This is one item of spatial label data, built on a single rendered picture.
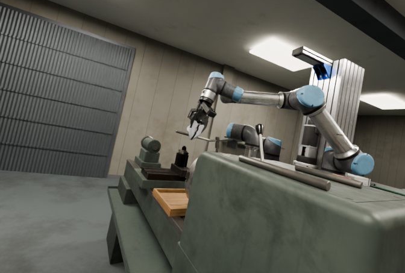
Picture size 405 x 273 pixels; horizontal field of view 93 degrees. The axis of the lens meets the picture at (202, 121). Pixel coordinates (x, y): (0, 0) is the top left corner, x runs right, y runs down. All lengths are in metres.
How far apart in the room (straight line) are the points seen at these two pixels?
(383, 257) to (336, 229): 0.07
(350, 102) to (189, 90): 3.52
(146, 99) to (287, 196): 4.06
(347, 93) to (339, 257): 1.37
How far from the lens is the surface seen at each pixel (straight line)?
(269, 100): 1.16
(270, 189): 0.53
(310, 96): 1.08
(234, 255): 0.65
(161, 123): 4.42
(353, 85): 1.78
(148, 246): 1.50
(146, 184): 1.43
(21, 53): 4.70
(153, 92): 4.42
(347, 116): 1.71
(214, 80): 0.97
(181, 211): 1.13
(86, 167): 4.46
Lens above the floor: 1.33
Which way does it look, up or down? 3 degrees up
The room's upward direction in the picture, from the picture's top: 12 degrees clockwise
